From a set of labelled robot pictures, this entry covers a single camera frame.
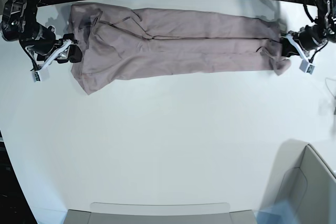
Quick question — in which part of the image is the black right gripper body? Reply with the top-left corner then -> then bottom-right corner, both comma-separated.
19,24 -> 63,60

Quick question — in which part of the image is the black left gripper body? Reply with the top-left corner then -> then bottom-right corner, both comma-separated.
295,25 -> 328,51

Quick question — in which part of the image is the pink T-shirt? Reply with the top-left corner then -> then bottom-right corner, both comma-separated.
69,3 -> 291,94

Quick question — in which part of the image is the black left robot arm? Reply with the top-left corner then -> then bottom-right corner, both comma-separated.
288,0 -> 335,56

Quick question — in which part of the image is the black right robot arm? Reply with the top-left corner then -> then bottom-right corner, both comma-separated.
1,0 -> 82,72

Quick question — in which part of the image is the grey cardboard box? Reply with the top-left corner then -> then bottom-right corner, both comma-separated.
260,145 -> 335,223

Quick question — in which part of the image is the blue translucent object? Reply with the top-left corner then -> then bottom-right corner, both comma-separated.
255,200 -> 300,224

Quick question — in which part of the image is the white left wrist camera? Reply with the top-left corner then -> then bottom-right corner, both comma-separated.
299,60 -> 315,74

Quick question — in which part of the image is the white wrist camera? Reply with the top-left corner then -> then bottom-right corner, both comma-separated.
31,69 -> 50,82
299,60 -> 315,74

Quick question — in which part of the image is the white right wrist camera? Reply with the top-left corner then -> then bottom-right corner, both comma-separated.
31,69 -> 50,82

